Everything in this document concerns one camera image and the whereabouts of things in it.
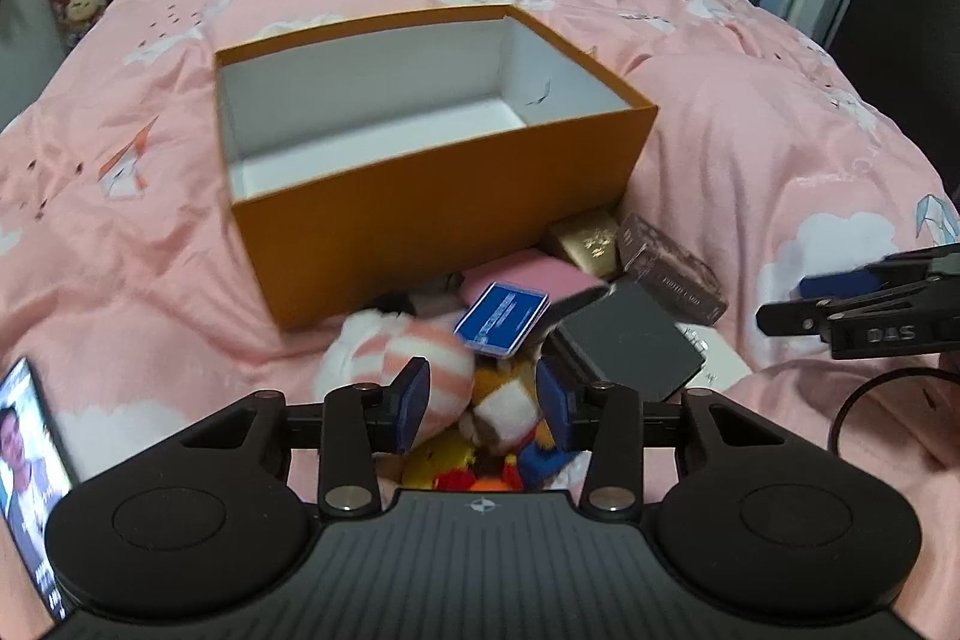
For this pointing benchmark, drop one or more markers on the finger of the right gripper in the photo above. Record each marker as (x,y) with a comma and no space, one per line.
(891,271)
(808,316)

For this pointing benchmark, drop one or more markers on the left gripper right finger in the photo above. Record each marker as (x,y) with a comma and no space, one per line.
(607,421)

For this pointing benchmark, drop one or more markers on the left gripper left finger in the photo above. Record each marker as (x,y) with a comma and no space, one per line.
(360,421)

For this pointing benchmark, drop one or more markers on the white striped plush puppy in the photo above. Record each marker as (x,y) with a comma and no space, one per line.
(372,347)

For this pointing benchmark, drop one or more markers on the black square gift box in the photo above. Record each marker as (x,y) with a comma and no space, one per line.
(626,339)

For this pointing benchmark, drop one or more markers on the white box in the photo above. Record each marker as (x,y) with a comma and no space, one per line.
(722,367)

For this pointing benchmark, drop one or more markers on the blue card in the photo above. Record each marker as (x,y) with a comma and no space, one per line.
(503,316)

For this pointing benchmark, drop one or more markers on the illustrated dark card box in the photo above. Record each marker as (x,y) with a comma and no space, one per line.
(680,281)

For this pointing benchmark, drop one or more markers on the pink zip pouch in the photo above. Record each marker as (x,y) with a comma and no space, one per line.
(565,285)

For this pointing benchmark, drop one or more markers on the gold box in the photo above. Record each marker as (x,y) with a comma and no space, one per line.
(588,241)

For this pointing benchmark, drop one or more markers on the orange white fox plush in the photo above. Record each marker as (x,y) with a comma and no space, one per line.
(503,412)

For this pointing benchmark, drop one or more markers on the orange cardboard box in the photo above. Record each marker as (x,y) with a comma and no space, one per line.
(378,154)

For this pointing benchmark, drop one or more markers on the pink cloud-print duvet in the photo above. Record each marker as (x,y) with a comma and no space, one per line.
(125,285)

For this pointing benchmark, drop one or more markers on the smartphone with lit screen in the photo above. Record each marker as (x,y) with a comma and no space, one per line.
(34,478)

